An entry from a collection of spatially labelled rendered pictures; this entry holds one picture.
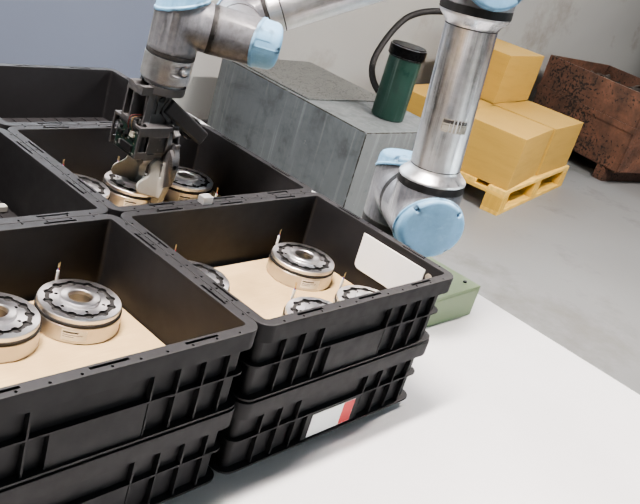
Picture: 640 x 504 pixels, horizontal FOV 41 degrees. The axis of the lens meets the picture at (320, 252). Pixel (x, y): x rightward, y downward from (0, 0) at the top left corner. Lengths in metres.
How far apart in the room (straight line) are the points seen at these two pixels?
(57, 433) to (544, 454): 0.80
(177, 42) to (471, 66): 0.45
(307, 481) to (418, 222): 0.49
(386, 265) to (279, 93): 2.77
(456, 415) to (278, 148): 2.79
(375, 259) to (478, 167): 3.50
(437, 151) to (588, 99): 5.19
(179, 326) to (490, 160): 3.84
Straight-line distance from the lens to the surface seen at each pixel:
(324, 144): 3.83
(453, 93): 1.38
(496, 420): 1.42
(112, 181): 1.44
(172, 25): 1.29
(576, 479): 1.37
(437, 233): 1.43
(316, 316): 1.02
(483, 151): 4.79
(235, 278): 1.27
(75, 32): 3.96
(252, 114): 4.16
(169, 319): 1.06
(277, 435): 1.14
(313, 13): 1.44
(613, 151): 6.41
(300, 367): 1.08
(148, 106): 1.33
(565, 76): 6.71
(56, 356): 1.02
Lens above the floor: 1.39
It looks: 23 degrees down
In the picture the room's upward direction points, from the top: 17 degrees clockwise
